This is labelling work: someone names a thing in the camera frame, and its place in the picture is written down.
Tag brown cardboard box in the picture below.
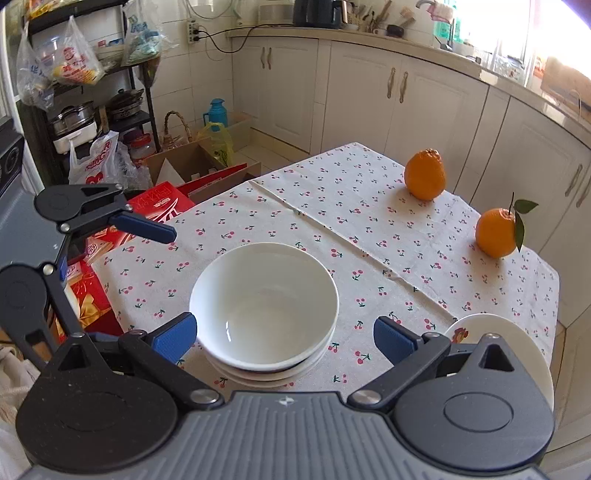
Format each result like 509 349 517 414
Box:
143 142 262 204

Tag black metal shelf rack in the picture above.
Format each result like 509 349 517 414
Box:
18 0 164 186

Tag orange fruit with leaf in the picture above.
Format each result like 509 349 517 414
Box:
475 194 538 259

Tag blue thermos jug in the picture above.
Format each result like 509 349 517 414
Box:
202 98 228 127

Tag white floral plate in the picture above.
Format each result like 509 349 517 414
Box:
445 313 554 410

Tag bumpy orange fruit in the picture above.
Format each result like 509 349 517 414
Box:
405 149 447 201

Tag wooden cutting board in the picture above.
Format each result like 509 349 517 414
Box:
541 57 591 109

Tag black air fryer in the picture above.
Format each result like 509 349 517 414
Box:
293 0 349 29

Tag red cardboard box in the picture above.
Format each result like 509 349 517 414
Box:
66 182 194 336

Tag cherry print tablecloth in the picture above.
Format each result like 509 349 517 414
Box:
107 143 559 394

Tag white kitchen cabinets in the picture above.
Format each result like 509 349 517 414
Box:
230 27 590 325

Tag white bowl pink flowers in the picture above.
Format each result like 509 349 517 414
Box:
189 242 339 369

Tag hanging green plastic bag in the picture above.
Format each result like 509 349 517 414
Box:
122 0 163 66

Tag white power strip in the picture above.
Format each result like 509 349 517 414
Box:
186 19 200 44

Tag hanging snack plastic bag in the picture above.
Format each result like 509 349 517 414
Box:
45 16 105 86

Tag red white plastic bag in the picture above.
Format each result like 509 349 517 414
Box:
68 131 149 189

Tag yellow plastic bag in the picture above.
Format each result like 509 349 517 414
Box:
197 122 235 167

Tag wicker basket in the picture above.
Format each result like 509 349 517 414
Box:
161 110 193 151

